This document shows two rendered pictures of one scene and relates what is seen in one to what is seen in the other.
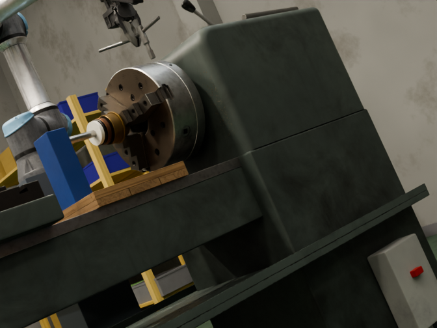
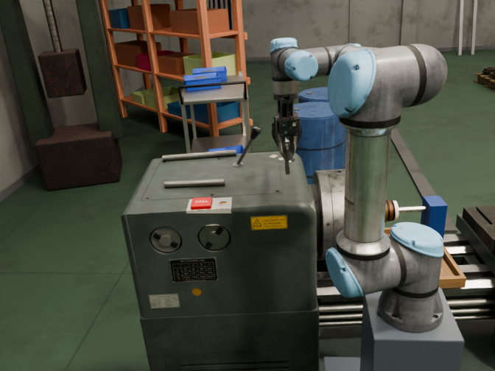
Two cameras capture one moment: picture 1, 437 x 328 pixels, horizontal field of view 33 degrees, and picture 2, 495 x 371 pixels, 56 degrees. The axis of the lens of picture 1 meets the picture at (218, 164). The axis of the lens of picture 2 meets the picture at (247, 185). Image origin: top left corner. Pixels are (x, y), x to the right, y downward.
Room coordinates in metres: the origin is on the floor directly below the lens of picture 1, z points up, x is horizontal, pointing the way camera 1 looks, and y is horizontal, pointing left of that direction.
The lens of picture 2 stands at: (3.45, 0.96, 1.89)
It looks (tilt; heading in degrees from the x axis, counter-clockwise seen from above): 24 degrees down; 225
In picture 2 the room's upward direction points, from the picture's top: 4 degrees counter-clockwise
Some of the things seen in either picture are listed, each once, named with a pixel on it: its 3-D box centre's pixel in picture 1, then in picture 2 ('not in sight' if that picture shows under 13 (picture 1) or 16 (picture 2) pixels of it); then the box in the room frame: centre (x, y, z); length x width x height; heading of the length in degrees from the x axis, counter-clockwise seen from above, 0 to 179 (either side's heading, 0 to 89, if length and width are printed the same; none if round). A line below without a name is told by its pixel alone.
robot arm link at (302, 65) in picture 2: not in sight; (303, 64); (2.45, 0.19, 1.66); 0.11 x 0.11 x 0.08; 60
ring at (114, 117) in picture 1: (110, 129); (379, 210); (2.09, 0.24, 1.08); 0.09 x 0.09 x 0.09; 43
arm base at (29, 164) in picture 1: (36, 164); (411, 294); (2.54, 0.57, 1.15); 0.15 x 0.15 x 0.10
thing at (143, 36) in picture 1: (145, 42); (286, 157); (2.37, 0.05, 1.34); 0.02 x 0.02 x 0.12
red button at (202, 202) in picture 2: not in sight; (202, 204); (2.66, -0.05, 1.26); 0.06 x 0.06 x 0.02; 43
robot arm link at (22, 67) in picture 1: (26, 77); (367, 183); (2.66, 0.51, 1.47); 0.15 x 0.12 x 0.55; 150
